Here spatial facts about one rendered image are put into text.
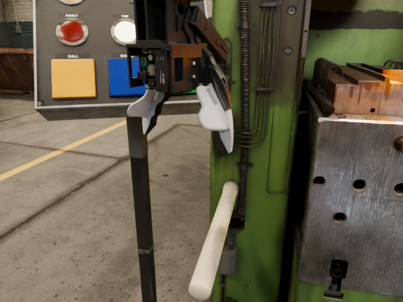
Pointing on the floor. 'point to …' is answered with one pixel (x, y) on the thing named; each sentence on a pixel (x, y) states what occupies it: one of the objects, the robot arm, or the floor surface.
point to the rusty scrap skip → (17, 71)
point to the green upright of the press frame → (283, 87)
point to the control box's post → (142, 205)
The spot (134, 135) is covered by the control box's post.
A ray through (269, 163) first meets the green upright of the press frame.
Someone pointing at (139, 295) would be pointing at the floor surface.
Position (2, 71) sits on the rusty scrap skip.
